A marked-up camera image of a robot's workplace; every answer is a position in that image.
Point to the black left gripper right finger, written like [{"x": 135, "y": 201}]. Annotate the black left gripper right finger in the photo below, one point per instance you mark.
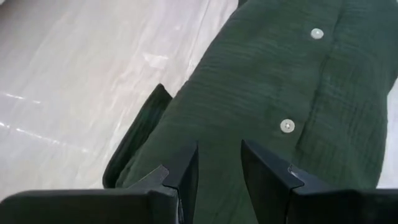
[{"x": 267, "y": 174}]

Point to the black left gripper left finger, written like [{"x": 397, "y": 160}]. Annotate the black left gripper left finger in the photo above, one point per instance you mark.
[{"x": 174, "y": 174}]

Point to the dark green garment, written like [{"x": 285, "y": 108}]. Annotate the dark green garment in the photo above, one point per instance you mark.
[{"x": 264, "y": 93}]

